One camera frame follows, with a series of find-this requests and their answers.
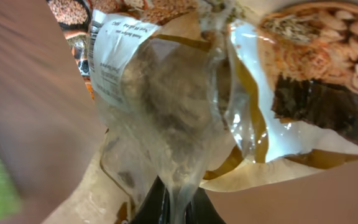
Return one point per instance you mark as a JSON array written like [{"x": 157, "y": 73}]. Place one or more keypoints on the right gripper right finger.
[{"x": 200, "y": 210}]

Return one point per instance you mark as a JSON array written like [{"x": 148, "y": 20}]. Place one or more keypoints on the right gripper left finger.
[{"x": 156, "y": 206}]

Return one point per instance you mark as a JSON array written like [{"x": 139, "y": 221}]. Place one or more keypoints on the beige cookie bag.
[{"x": 218, "y": 95}]

